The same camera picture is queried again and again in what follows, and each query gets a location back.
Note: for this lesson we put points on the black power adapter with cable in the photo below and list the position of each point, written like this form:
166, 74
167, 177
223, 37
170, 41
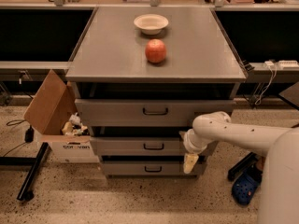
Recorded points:
28, 137

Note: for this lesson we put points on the person's bare leg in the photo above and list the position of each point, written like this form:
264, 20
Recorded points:
260, 163

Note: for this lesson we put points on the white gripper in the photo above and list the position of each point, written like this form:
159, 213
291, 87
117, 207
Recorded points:
190, 144

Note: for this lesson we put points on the black table leg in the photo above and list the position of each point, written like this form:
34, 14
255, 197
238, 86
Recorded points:
25, 193
243, 164

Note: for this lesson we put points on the grey top drawer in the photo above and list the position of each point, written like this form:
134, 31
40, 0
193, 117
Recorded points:
148, 113

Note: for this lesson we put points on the black table leg left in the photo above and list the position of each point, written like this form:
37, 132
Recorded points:
25, 193

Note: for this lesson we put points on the white bowl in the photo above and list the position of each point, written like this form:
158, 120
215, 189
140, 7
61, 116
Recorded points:
151, 24

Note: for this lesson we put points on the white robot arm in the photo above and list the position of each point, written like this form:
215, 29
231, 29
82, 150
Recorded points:
279, 201

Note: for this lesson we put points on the grey drawer cabinet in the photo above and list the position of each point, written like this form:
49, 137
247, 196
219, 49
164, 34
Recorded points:
111, 64

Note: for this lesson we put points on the white power strip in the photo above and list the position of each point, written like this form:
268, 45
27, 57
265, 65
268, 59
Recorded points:
288, 65

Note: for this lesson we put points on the grey bottom drawer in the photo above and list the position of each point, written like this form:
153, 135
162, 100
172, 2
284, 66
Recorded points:
163, 168

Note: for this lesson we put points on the open cardboard box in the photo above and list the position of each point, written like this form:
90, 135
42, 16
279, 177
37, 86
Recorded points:
52, 114

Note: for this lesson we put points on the black table leg right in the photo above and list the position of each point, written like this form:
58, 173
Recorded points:
243, 164

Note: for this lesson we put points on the red apple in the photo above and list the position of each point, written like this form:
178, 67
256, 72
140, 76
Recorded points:
155, 51

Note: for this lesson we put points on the blue clog shoe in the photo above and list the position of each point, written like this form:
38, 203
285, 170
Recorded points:
245, 186

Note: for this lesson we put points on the grey drawer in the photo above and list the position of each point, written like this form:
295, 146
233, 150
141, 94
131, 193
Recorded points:
163, 168
137, 146
148, 113

